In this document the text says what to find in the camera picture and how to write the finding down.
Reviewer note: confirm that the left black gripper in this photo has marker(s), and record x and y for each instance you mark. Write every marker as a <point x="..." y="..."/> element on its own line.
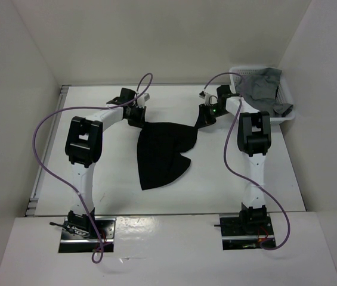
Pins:
<point x="141" y="122"/>

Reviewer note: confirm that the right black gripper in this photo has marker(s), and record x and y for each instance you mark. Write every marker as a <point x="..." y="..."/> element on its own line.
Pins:
<point x="203" y="118"/>

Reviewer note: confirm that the black skirt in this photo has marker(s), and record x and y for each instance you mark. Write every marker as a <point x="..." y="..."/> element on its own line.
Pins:
<point x="160" y="149"/>

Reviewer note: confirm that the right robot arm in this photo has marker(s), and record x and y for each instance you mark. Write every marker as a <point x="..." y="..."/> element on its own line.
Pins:
<point x="253" y="140"/>

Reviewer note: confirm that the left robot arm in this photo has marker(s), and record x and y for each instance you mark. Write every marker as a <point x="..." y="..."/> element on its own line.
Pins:
<point x="84" y="146"/>

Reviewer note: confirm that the white plastic basket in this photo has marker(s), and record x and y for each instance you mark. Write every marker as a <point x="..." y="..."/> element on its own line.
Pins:
<point x="283" y="95"/>

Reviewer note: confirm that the grey skirt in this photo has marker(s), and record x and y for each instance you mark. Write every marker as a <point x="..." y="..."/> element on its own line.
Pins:
<point x="259" y="89"/>

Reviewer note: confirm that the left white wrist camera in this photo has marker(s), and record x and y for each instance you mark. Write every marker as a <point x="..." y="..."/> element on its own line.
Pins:
<point x="141" y="100"/>

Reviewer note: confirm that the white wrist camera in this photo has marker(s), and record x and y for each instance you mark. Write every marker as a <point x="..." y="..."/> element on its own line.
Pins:
<point x="141" y="100"/>
<point x="209" y="99"/>

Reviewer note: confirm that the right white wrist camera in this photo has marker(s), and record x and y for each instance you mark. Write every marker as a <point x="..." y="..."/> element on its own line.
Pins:
<point x="209" y="99"/>

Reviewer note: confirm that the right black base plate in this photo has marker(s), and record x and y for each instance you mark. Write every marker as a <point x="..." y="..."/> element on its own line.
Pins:
<point x="235" y="235"/>

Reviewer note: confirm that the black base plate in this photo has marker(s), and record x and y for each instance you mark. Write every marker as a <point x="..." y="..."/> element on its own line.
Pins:
<point x="235" y="235"/>
<point x="74" y="240"/>

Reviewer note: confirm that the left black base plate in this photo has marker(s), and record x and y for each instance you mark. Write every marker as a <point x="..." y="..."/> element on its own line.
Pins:
<point x="74" y="240"/>

